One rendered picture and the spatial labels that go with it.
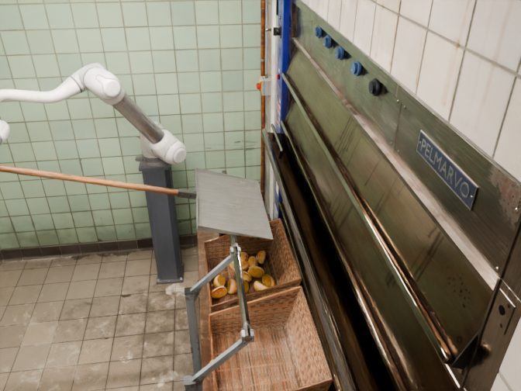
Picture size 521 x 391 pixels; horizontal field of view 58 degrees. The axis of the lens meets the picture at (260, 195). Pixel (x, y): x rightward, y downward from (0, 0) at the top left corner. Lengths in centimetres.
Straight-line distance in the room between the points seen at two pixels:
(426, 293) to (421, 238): 13
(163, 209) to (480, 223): 262
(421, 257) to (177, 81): 257
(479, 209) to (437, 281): 21
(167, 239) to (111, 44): 137
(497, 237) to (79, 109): 305
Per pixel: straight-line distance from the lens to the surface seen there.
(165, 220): 337
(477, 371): 101
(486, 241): 93
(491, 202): 90
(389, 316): 135
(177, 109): 347
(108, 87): 257
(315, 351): 217
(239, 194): 247
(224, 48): 335
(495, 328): 92
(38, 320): 372
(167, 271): 365
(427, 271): 110
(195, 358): 254
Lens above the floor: 246
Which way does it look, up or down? 32 degrees down
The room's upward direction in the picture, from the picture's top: straight up
